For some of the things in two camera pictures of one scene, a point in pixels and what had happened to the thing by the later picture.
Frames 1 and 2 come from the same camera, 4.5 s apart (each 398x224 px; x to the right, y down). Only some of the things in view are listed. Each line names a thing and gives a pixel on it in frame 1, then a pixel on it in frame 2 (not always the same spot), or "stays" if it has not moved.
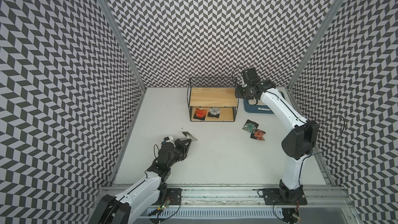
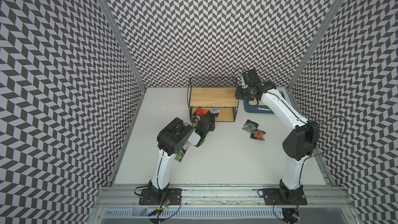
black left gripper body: [180, 151] -> [212, 126]
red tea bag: [258, 135] stays
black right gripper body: [244, 92] stays
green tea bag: [251, 126] stays
